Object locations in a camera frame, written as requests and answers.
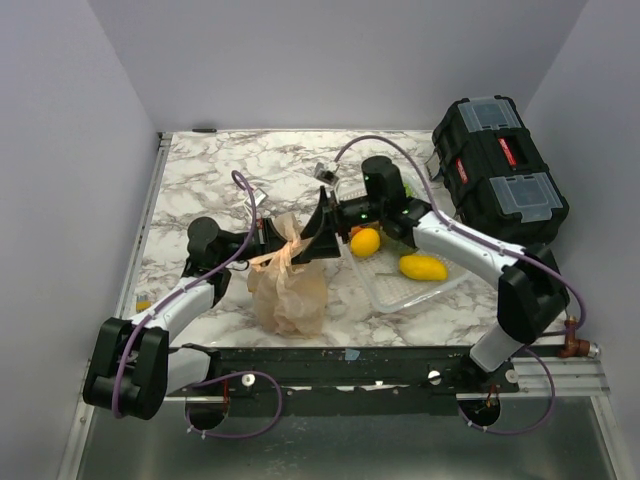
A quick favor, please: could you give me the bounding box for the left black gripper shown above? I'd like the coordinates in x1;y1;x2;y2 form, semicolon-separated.
216;217;303;267

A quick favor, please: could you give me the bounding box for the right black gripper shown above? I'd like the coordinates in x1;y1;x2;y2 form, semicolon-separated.
300;189;384;263

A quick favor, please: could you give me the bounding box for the orange banana-print plastic bag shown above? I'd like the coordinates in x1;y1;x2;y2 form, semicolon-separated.
247;213;328;338

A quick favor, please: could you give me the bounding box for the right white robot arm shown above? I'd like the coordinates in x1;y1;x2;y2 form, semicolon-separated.
293;156;569;392

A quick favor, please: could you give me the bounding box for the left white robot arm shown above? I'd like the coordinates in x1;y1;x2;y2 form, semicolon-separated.
82;217;286;420

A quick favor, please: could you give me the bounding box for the yellow lemon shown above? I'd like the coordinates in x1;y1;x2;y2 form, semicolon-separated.
350;228;381;258

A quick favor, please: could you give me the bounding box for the green netted melon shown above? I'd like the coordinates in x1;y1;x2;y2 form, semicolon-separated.
382;226;417;254

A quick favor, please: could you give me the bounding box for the white plastic basket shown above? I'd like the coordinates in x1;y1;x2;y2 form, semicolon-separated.
341;228;470;313

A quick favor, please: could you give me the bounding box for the green custard apple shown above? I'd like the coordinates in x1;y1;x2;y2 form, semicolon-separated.
403;183;414;197

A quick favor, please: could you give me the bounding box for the yellow mango back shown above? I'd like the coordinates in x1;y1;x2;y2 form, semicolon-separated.
398;254;448;282

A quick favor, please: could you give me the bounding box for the small yellow grey object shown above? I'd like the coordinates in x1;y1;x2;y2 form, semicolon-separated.
135;295;152;313

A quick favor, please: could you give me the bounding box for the black tool box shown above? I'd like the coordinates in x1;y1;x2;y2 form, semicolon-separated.
426;95;569;246

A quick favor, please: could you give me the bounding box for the brass pipe fitting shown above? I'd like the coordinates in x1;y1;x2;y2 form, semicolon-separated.
557;316;601;359

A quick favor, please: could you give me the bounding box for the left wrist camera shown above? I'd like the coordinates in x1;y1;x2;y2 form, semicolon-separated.
244;188;268;209

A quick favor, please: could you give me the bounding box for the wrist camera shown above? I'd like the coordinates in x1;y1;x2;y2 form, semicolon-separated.
244;188;268;209
313;162;340;203

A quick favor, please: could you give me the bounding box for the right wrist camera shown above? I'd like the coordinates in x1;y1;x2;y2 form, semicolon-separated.
313;162;340;203

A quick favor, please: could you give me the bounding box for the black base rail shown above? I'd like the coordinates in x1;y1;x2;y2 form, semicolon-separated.
169;347;519;417

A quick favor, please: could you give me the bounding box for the aluminium frame rail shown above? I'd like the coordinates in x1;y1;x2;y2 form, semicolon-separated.
513;357;610;397

